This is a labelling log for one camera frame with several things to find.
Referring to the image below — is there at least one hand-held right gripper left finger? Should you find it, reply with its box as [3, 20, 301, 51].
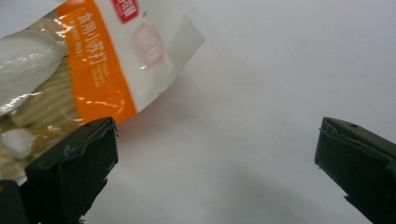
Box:
[19, 117, 120, 224]

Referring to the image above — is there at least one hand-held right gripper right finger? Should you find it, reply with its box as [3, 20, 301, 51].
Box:
[314, 117, 396, 224]

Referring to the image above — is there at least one orange and white powder packet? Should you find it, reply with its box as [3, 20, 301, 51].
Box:
[0, 0, 206, 181]

